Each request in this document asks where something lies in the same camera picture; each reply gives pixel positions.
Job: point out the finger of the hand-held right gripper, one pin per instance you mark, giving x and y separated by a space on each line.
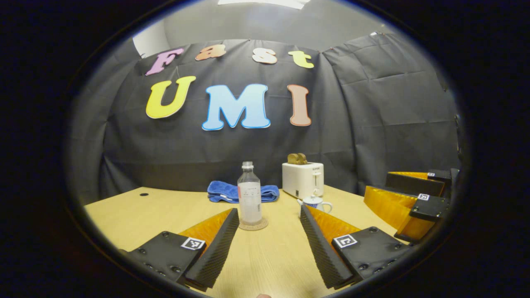
430 207
414 184

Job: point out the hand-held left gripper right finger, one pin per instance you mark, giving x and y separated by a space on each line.
319 252

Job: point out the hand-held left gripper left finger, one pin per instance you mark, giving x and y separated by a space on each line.
215 254

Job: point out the round brown coaster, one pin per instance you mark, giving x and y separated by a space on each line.
263 225

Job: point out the clear plastic water bottle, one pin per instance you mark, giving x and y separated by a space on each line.
249 198

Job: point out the blue towel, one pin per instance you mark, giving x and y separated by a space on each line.
223 191

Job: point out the white toaster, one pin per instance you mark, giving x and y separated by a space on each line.
300 180

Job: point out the brown bread slice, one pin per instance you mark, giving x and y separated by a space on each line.
303 159
292 159

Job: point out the ceiling light panel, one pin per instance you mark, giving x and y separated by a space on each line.
265 3

